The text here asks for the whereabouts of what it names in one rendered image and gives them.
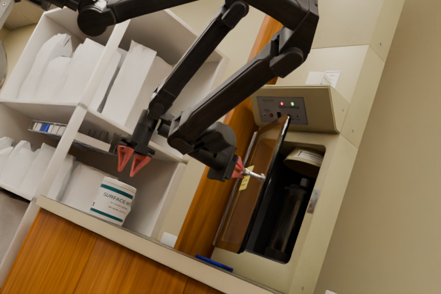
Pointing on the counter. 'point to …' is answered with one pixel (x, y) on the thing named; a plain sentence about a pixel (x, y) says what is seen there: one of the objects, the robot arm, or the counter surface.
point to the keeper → (313, 201)
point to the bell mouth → (305, 161)
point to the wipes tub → (112, 201)
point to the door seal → (266, 186)
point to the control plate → (265, 107)
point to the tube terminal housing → (332, 151)
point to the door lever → (250, 174)
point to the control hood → (315, 105)
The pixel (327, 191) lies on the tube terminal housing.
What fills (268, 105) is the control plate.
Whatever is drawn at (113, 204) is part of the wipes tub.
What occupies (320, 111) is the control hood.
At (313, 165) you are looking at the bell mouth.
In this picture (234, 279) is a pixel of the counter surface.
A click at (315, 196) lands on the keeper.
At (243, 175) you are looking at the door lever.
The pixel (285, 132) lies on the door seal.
